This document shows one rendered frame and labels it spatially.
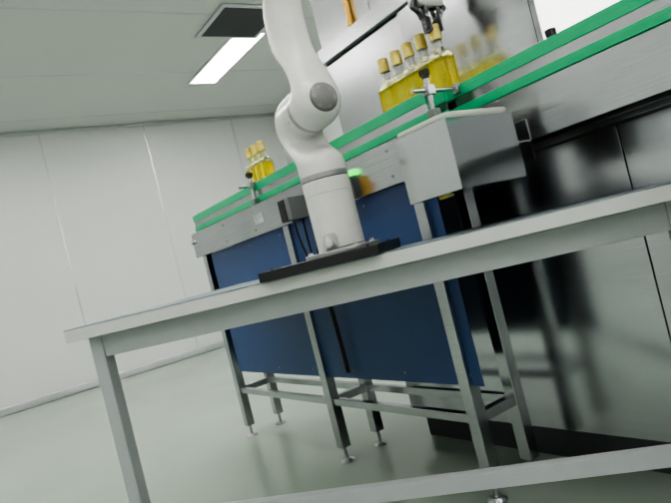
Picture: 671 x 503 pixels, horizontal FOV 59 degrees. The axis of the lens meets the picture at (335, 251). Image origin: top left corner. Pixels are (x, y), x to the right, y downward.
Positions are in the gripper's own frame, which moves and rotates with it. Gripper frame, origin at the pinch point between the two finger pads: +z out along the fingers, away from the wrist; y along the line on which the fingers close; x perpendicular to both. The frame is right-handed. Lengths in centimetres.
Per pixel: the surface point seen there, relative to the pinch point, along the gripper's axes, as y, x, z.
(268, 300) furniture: 61, -20, 63
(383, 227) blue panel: 13, -26, 51
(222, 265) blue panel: 13, -150, 48
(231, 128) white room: -239, -588, -142
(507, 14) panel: -11.9, 16.0, 4.1
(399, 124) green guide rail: 13.4, -8.4, 24.9
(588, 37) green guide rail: 4, 45, 24
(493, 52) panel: -11.9, 8.7, 11.6
